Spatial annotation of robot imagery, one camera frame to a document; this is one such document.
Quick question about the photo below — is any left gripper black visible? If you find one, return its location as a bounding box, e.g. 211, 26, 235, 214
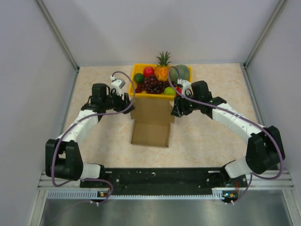
103, 88, 135, 114

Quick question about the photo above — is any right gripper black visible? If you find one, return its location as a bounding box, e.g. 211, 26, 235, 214
171, 91, 201, 118

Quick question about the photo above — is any brown cardboard box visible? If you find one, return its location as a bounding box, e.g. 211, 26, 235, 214
130, 98, 175, 148

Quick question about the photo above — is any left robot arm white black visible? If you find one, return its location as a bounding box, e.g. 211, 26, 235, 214
45, 79, 135, 187

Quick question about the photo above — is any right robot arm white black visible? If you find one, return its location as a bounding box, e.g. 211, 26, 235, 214
171, 79, 285, 186

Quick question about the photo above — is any light green apple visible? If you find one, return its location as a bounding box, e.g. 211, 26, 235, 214
164, 87, 176, 96

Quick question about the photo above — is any dark green lime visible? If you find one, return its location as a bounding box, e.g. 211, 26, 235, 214
134, 73, 145, 83

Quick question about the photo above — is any purple grape bunch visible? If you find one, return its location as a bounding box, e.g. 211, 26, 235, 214
135, 74, 167, 94

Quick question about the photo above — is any yellow plastic tray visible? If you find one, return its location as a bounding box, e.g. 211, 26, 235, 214
128, 63, 192, 101

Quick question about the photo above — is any red apple at back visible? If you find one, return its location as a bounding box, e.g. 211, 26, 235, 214
143, 66, 155, 78

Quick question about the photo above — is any green netted melon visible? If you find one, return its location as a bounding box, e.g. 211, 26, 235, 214
170, 65, 190, 83

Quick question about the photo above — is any pineapple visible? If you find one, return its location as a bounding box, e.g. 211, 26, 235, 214
155, 51, 171, 82

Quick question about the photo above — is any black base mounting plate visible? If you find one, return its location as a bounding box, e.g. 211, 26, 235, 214
79, 166, 259, 196

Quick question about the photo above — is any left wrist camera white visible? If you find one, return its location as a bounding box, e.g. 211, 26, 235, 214
110, 75, 126, 97

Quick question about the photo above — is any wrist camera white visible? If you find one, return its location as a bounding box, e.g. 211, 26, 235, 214
110, 75, 126, 97
177, 79, 192, 97

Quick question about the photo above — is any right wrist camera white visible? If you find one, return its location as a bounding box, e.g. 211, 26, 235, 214
177, 79, 192, 97

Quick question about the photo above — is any white cable duct strip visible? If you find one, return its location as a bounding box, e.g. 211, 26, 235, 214
47, 188, 235, 200

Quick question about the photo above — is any left aluminium frame post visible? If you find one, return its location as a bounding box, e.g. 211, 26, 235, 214
34, 0, 79, 72

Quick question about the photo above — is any aluminium frame post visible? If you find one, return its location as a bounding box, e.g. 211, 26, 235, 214
243, 0, 288, 70
34, 0, 79, 72

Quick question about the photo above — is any right aluminium frame post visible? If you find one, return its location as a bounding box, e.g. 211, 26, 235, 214
243, 0, 288, 70

